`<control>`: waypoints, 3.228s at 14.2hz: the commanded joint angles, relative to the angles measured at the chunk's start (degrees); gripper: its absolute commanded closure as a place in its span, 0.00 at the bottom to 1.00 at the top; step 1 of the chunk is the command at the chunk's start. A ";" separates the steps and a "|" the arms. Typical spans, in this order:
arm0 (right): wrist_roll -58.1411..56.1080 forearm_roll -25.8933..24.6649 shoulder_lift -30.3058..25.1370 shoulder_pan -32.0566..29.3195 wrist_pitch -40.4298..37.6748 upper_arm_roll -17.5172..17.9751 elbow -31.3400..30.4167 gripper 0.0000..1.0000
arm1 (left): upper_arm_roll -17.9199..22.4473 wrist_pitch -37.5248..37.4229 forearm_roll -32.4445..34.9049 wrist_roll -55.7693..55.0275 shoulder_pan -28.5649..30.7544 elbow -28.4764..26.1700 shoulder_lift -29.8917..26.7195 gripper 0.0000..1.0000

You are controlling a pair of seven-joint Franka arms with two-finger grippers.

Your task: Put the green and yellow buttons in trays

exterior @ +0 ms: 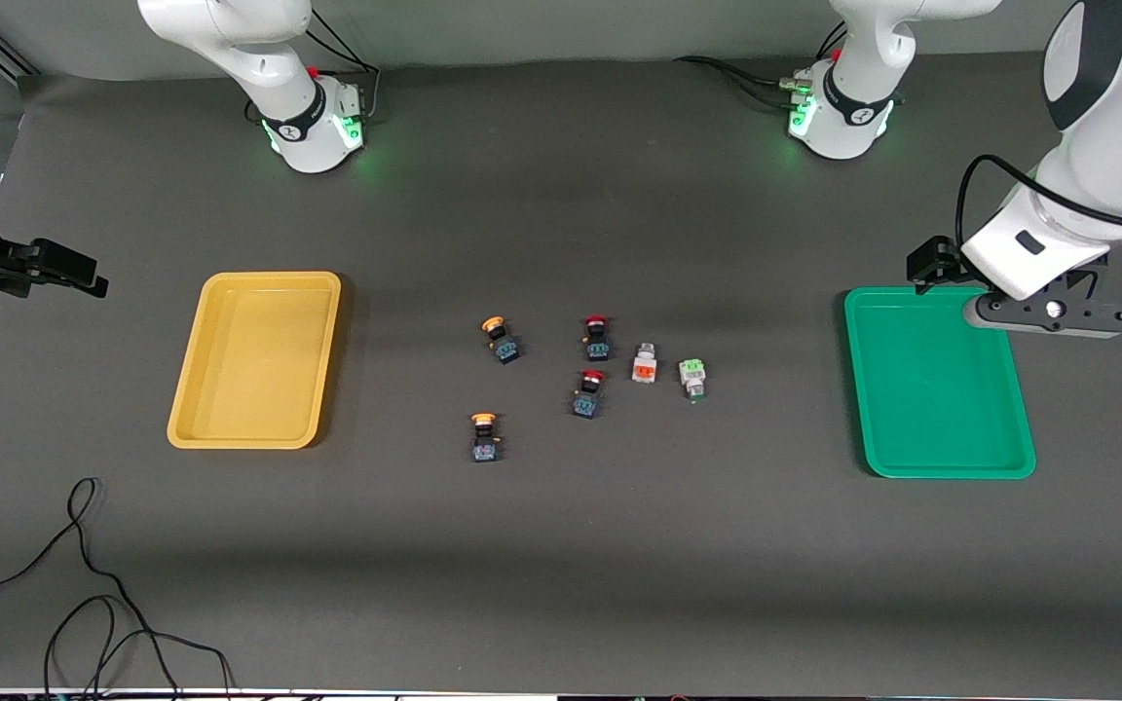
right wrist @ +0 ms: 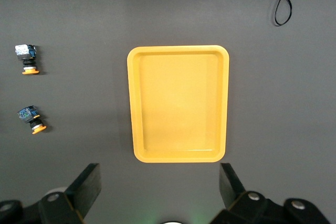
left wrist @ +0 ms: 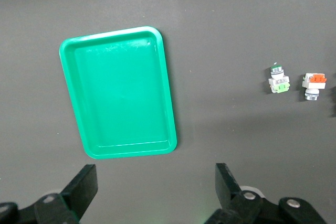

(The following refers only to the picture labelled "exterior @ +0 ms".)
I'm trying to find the yellow plastic tray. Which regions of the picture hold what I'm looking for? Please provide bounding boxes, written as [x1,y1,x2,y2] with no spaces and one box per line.
[167,271,343,451]

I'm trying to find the black right arm base cables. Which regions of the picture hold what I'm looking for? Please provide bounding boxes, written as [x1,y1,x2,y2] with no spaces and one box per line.
[306,8,383,124]

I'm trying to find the yellow mushroom pushbutton black body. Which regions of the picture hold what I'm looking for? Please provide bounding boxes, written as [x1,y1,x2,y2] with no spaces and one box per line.
[481,315,522,366]
[470,412,501,463]

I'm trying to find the aluminium frame rail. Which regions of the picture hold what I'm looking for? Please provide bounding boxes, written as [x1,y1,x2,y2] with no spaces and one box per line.
[0,15,38,81]

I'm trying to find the black left arm base cable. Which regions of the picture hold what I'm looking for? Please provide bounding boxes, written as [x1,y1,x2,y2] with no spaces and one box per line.
[717,63,802,110]
[673,55,798,91]

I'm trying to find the long loose black cable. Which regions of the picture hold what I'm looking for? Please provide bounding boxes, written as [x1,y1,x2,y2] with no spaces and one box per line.
[0,477,236,701]

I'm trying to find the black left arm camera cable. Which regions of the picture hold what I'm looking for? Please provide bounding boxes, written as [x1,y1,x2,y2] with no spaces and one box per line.
[954,154,1122,246]

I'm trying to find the green plastic tray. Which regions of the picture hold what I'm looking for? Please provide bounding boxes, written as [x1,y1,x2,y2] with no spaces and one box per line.
[843,285,1037,480]

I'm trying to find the dark grey table mat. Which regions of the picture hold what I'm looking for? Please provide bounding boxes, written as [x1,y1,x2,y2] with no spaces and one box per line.
[0,54,1122,697]

